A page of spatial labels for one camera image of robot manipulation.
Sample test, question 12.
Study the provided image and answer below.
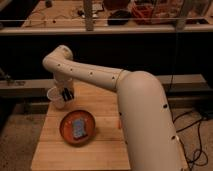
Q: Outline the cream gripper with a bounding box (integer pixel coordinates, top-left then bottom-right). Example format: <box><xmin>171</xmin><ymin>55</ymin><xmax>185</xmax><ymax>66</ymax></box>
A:
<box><xmin>53</xmin><ymin>74</ymin><xmax>74</xmax><ymax>100</ymax></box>

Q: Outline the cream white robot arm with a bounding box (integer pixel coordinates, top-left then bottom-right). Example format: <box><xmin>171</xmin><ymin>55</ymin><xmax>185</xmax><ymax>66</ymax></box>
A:
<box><xmin>42</xmin><ymin>45</ymin><xmax>184</xmax><ymax>171</ymax></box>

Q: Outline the white ceramic cup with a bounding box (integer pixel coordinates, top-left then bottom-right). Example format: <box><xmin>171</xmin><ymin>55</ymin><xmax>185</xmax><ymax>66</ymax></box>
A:
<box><xmin>47</xmin><ymin>87</ymin><xmax>65</xmax><ymax>109</ymax></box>

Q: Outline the orange round bowl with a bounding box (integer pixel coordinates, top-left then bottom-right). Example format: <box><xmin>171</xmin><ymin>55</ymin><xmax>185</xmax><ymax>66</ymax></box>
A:
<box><xmin>59</xmin><ymin>110</ymin><xmax>96</xmax><ymax>146</ymax></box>

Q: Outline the blue sponge in bowl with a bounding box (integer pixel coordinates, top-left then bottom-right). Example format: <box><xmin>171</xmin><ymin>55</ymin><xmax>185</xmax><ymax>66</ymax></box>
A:
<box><xmin>72</xmin><ymin>118</ymin><xmax>87</xmax><ymax>139</ymax></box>

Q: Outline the black round object on shelf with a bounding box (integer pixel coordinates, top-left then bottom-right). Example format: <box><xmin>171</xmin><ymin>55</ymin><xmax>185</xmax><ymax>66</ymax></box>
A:
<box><xmin>107</xmin><ymin>10</ymin><xmax>131</xmax><ymax>26</ymax></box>

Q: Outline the red box on shelf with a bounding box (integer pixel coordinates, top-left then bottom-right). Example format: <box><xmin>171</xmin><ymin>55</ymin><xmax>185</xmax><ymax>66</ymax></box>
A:
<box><xmin>131</xmin><ymin>4</ymin><xmax>154</xmax><ymax>25</ymax></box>

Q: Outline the metal vertical post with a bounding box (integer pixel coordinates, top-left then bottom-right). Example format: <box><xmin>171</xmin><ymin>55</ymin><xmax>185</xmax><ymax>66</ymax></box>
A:
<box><xmin>83</xmin><ymin>0</ymin><xmax>94</xmax><ymax>31</ymax></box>

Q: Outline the black floor cable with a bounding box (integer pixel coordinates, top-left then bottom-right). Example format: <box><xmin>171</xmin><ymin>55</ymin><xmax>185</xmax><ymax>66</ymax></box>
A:
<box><xmin>172</xmin><ymin>108</ymin><xmax>209</xmax><ymax>171</ymax></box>

